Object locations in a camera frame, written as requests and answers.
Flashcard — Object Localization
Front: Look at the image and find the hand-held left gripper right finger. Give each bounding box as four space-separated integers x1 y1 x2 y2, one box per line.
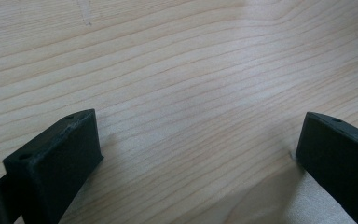
296 111 358 224

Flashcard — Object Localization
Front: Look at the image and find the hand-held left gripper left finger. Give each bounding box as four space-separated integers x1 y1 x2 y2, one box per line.
2 108 104 224

